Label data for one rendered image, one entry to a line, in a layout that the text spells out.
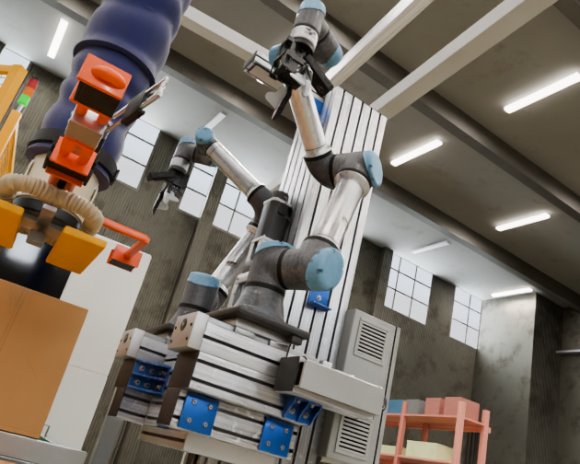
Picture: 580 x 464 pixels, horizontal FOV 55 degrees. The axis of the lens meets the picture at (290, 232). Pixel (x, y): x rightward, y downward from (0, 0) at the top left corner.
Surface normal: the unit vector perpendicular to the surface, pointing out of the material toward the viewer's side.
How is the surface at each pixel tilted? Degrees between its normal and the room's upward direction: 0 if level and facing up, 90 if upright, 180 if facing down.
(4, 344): 83
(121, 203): 90
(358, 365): 90
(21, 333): 83
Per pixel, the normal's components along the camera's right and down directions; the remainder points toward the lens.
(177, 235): 0.54, -0.22
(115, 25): 0.10, -0.20
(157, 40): 0.87, 0.20
